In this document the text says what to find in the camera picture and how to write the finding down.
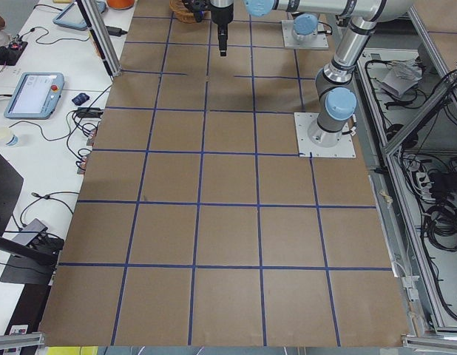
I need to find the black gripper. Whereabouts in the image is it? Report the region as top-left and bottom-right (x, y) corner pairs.
(182, 0), (209, 21)
(209, 5), (234, 57)

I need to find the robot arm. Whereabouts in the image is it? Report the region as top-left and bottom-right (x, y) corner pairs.
(183, 1), (319, 41)
(244, 1), (414, 147)

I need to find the wicker basket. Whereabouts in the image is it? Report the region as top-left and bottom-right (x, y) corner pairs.
(169, 0), (196, 24)

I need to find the orange cylindrical container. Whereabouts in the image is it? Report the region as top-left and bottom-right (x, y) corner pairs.
(106, 0), (135, 10)

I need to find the black power adapter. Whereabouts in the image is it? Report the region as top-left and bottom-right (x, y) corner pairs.
(106, 26), (128, 37)

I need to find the teach pendant tablet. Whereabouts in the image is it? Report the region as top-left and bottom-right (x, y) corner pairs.
(4, 72), (65, 120)
(53, 1), (107, 30)

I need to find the dark blue checkered pouch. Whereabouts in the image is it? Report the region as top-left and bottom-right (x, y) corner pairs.
(72, 92), (89, 107)

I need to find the paper cup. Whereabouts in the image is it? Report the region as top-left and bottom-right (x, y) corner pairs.
(0, 126), (18, 146)

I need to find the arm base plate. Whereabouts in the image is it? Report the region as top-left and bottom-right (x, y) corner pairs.
(294, 112), (356, 159)
(281, 18), (329, 50)

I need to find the aluminium frame post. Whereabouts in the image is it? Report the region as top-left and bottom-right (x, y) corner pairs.
(76, 0), (121, 78)

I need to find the black camera stand base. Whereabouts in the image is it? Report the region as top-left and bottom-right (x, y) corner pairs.
(0, 154), (64, 285)

